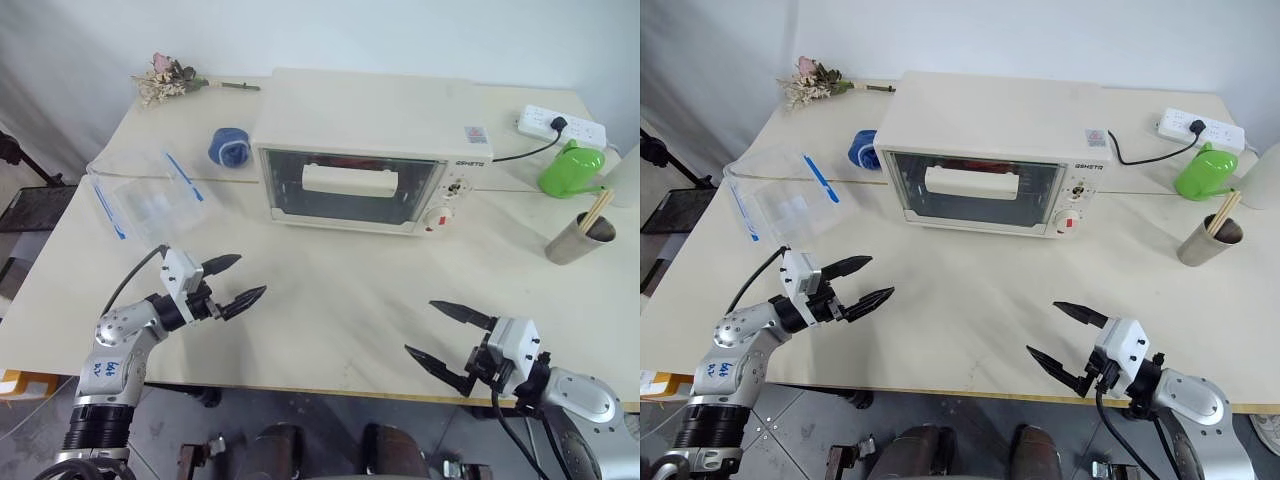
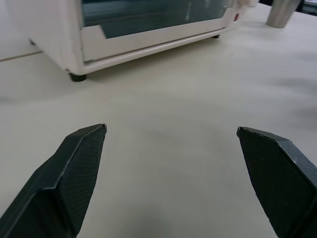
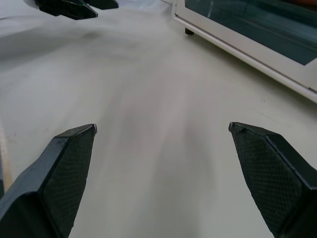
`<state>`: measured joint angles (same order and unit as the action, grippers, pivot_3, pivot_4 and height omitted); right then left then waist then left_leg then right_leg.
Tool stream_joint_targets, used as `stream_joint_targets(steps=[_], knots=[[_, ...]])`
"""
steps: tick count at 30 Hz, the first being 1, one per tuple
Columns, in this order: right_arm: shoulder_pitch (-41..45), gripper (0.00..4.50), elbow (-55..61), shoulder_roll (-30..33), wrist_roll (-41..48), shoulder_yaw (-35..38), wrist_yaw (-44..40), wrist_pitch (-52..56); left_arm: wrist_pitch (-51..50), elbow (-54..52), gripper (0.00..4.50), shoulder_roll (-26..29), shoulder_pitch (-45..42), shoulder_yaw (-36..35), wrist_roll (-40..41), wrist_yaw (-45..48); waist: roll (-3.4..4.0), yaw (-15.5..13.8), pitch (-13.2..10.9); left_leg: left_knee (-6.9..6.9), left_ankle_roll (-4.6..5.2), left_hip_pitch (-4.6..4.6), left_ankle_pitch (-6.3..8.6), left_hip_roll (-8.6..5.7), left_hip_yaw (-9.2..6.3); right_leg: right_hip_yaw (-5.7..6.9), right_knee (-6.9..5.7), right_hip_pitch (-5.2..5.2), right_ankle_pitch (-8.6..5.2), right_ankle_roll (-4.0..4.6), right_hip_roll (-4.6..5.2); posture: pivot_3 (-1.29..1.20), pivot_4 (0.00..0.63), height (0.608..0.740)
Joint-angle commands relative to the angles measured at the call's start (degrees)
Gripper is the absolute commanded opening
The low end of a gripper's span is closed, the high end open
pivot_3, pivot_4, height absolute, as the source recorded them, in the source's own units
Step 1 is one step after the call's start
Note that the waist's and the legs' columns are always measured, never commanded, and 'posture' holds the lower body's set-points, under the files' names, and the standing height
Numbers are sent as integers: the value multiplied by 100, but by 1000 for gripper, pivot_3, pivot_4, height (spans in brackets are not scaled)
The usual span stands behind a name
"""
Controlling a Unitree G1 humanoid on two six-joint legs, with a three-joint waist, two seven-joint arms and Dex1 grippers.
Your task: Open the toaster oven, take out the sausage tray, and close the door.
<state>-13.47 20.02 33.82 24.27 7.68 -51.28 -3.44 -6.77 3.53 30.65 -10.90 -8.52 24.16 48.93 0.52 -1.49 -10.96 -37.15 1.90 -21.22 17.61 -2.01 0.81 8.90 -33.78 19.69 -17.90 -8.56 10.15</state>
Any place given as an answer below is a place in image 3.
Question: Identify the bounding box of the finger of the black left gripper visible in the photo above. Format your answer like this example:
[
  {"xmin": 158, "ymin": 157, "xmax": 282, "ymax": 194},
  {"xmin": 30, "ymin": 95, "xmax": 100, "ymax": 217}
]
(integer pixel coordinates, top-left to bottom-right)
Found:
[
  {"xmin": 83, "ymin": 0, "xmax": 119, "ymax": 10},
  {"xmin": 34, "ymin": 0, "xmax": 99, "ymax": 21}
]

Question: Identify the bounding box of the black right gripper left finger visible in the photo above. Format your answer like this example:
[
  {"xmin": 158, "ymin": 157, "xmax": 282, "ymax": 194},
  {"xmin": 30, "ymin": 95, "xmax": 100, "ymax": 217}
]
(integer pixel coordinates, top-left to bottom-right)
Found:
[{"xmin": 0, "ymin": 123, "xmax": 98, "ymax": 238}]

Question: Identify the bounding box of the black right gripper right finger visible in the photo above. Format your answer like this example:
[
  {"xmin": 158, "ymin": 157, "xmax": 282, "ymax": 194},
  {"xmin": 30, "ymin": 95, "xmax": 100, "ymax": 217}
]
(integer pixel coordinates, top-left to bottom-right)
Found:
[{"xmin": 228, "ymin": 121, "xmax": 317, "ymax": 238}]

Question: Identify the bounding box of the white countertop oven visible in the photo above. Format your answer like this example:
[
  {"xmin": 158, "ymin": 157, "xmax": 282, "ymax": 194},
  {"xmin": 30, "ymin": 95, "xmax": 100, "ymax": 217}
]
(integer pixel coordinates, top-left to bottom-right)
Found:
[{"xmin": 160, "ymin": 0, "xmax": 317, "ymax": 104}]

